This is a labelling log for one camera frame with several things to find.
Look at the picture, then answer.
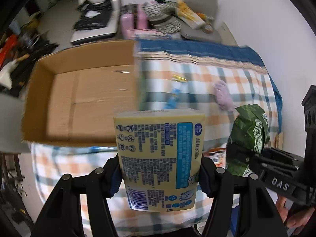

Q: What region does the green snack bag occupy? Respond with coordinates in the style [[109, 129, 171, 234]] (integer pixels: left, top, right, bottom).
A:
[[225, 104, 271, 177]]

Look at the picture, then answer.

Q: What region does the purple soft cloth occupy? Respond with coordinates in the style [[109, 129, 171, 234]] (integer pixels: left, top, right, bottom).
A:
[[214, 80, 235, 111]]

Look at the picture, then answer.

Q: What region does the yellow tissue pack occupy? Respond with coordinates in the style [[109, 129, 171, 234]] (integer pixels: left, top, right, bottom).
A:
[[114, 109, 206, 212]]

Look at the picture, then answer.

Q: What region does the white padded chair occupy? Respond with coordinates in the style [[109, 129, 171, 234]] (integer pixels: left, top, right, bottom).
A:
[[70, 0, 120, 45]]

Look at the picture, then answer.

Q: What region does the small wooden block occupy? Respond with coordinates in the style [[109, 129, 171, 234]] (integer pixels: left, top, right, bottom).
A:
[[275, 132, 284, 150]]

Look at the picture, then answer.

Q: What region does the red plastic bag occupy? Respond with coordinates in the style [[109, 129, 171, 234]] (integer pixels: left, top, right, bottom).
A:
[[0, 34, 18, 67]]

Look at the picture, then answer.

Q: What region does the black white patterned bag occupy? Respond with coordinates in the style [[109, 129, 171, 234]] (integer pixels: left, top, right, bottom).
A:
[[141, 0, 182, 34]]

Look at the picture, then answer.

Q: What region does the blue long snack pouch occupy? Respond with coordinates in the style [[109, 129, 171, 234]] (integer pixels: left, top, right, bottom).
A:
[[163, 74, 187, 110]]

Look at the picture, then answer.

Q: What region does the floral pink cushion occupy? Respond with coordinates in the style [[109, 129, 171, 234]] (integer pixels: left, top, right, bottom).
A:
[[126, 29, 172, 40]]

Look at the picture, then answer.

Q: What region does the yellow white package on chair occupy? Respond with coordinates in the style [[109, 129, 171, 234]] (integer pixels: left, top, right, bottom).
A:
[[175, 0, 205, 29]]

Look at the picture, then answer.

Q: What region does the black bag on chair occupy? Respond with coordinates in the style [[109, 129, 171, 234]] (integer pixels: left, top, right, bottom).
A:
[[73, 0, 114, 31]]

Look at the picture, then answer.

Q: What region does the plaid checkered tablecloth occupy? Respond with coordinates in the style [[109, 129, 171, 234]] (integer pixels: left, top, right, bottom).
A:
[[30, 40, 282, 236]]

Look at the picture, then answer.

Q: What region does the open brown cardboard box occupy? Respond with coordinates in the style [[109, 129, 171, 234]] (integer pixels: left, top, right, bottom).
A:
[[21, 40, 139, 147]]

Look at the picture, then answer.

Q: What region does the orange cartoon snack bag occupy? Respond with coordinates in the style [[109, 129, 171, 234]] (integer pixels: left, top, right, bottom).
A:
[[204, 148, 226, 168]]

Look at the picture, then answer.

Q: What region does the white goose plush toy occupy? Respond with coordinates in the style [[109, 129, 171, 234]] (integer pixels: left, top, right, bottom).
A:
[[0, 54, 29, 90]]

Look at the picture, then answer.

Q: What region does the pink suitcase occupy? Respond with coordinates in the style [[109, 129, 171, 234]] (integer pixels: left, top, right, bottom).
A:
[[120, 3, 148, 39]]

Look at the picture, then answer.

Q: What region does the person's hand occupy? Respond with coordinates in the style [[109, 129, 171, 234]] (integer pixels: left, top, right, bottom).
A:
[[275, 195, 315, 228]]

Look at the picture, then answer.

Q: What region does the grey chair by wall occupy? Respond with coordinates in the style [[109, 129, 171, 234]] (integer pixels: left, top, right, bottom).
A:
[[180, 0, 221, 43]]

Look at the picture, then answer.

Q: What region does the grey chair at left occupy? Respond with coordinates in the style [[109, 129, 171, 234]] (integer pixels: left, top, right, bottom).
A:
[[0, 93, 30, 153]]

